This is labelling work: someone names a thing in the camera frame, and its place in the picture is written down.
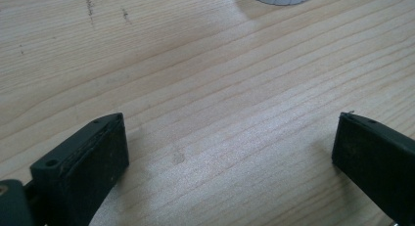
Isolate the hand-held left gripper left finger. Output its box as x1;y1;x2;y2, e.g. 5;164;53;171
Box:
29;112;130;226

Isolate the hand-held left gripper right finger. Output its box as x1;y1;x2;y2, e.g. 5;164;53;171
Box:
331;112;415;226

